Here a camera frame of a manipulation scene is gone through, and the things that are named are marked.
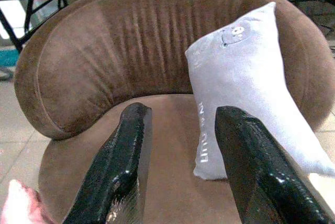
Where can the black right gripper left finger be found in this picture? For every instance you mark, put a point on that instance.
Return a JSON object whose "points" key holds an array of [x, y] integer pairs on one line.
{"points": [[115, 166]]}

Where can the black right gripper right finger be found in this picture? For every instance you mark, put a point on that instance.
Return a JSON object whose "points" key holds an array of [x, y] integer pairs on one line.
{"points": [[259, 171]]}

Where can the grey printed pillow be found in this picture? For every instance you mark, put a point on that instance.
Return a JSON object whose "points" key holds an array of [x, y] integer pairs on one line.
{"points": [[243, 72]]}

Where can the pink pillow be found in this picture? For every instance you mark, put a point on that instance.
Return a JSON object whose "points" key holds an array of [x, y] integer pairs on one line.
{"points": [[19, 204]]}

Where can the brown suede round armchair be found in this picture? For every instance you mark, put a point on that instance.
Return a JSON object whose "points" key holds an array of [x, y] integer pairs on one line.
{"points": [[117, 64]]}

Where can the teal rug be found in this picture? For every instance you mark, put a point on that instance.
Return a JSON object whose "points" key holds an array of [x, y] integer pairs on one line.
{"points": [[9, 57]]}

